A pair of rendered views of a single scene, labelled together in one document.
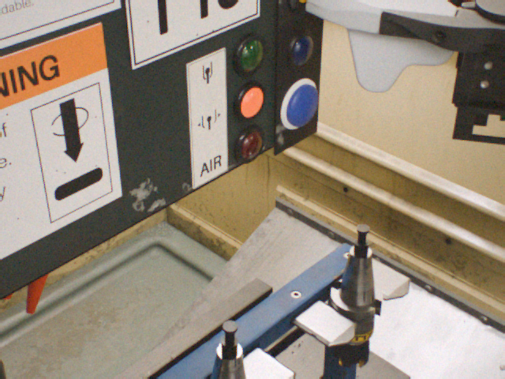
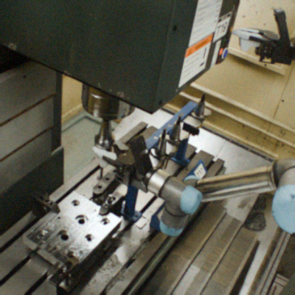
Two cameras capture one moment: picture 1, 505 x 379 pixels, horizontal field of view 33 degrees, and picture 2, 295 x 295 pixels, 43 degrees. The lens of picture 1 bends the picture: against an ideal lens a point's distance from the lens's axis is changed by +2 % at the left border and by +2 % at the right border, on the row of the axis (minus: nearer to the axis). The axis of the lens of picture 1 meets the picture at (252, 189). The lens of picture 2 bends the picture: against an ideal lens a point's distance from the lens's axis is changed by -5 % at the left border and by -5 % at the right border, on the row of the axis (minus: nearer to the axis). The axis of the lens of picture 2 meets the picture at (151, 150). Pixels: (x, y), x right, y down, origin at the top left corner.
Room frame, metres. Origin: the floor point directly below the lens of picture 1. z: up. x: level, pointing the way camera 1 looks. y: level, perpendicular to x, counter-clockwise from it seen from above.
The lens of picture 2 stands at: (-0.52, 0.50, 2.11)
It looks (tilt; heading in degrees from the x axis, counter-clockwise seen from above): 38 degrees down; 341
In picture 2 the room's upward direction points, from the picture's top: 11 degrees clockwise
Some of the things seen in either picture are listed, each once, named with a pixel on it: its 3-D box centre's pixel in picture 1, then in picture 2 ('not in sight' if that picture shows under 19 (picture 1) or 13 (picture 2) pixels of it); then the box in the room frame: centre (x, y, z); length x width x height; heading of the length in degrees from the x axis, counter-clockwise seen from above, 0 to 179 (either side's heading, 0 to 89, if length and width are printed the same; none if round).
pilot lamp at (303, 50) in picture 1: (301, 50); not in sight; (0.50, -0.03, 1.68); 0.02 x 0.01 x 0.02; 136
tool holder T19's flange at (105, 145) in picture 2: not in sight; (105, 140); (0.43, 0.32, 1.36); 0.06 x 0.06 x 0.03
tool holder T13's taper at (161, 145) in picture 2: not in sight; (161, 144); (0.52, 0.10, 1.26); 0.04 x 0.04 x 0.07
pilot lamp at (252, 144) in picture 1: (250, 144); not in sight; (0.46, 0.00, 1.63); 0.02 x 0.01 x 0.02; 136
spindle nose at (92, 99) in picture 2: not in sight; (110, 87); (0.43, 0.32, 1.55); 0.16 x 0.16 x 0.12
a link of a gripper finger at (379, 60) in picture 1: (375, 46); (245, 42); (0.47, -0.08, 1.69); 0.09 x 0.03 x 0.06; 76
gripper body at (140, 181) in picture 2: not in sight; (136, 171); (0.33, 0.23, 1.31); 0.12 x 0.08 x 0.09; 43
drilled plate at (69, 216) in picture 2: not in sight; (73, 231); (0.39, 0.42, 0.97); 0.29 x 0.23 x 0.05; 136
